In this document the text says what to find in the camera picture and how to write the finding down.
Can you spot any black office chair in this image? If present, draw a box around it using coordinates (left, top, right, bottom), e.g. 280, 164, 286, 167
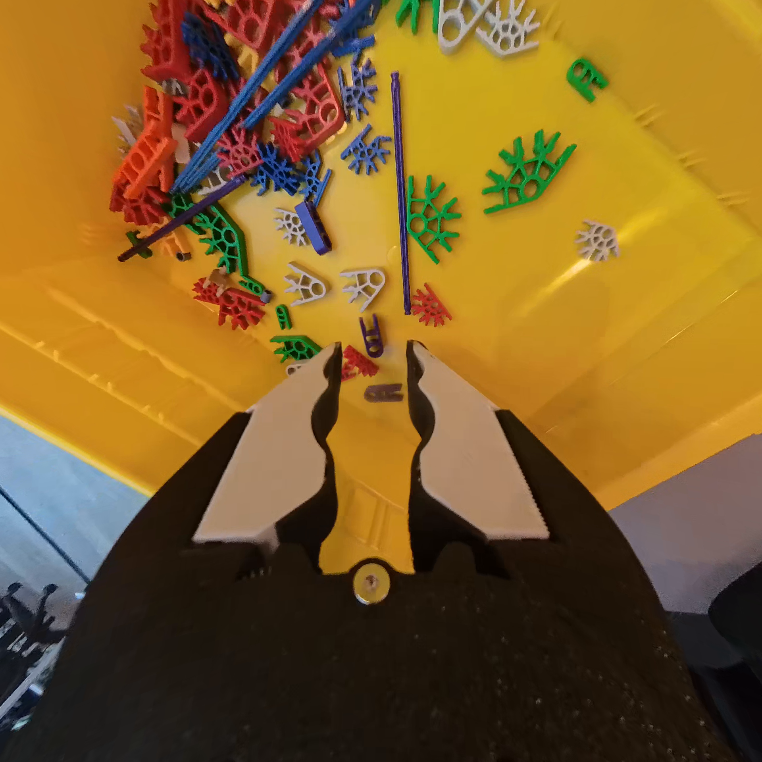
0, 580, 69, 733

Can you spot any pile of toy pieces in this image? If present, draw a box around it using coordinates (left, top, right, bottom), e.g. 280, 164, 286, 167
107, 0, 623, 382

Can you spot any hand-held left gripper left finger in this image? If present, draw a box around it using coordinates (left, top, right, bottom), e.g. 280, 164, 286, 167
192, 342, 344, 573

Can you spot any yellow plastic bin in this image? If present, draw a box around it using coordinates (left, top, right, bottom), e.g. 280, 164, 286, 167
0, 0, 762, 513

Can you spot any black mesh chair seat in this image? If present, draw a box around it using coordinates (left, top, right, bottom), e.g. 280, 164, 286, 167
707, 560, 762, 658

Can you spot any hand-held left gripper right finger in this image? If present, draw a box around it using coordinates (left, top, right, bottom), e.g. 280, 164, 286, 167
406, 341, 551, 573

